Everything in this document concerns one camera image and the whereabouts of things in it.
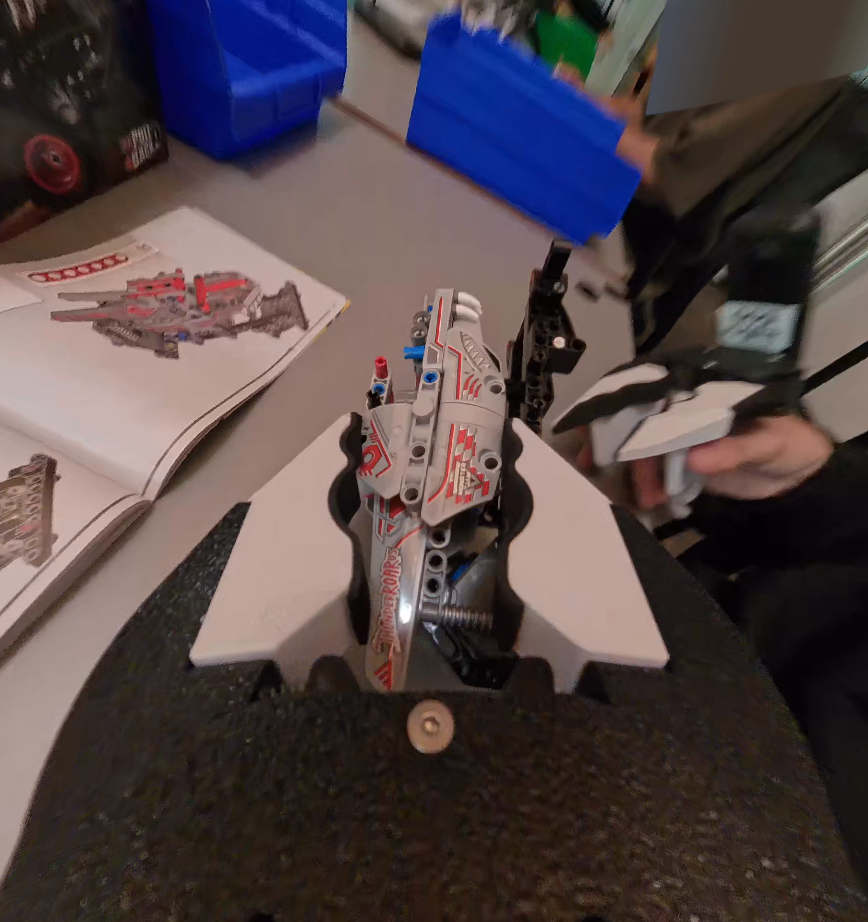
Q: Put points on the person's right hand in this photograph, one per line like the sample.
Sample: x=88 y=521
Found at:
x=758 y=461

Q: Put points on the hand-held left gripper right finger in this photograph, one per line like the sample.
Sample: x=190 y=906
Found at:
x=585 y=576

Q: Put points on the black toy set box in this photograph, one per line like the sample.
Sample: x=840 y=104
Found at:
x=59 y=86

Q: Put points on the white instruction booklet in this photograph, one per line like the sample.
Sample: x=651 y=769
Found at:
x=117 y=374

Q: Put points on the person's right forearm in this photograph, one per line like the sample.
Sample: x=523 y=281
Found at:
x=837 y=504

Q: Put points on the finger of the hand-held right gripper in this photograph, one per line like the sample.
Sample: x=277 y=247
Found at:
x=621 y=385
x=693 y=421

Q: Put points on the blue storage bin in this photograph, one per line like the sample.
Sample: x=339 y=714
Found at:
x=513 y=129
x=261 y=72

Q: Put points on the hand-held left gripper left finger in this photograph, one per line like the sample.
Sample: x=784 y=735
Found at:
x=275 y=576

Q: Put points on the grey black toy brick model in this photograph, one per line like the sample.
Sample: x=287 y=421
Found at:
x=455 y=432

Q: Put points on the green storage bin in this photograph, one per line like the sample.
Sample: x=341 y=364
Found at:
x=563 y=43

